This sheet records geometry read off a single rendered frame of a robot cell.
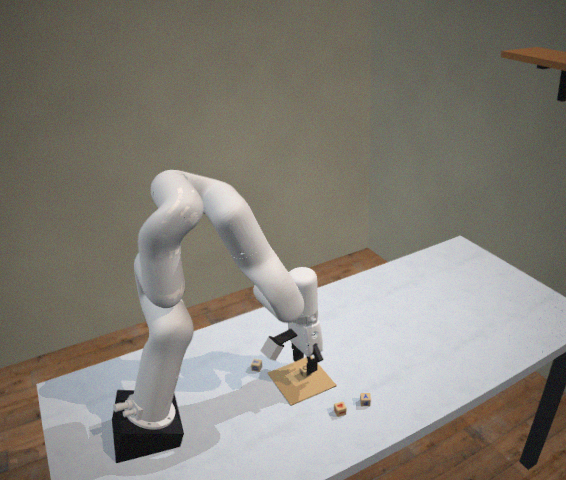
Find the tan square mat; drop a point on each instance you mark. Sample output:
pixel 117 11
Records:
pixel 294 387

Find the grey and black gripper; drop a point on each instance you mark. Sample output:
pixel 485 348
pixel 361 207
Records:
pixel 305 343

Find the wooden letter block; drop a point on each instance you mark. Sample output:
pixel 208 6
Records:
pixel 365 399
pixel 303 371
pixel 256 365
pixel 340 409

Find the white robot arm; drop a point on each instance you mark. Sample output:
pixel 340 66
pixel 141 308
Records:
pixel 161 276

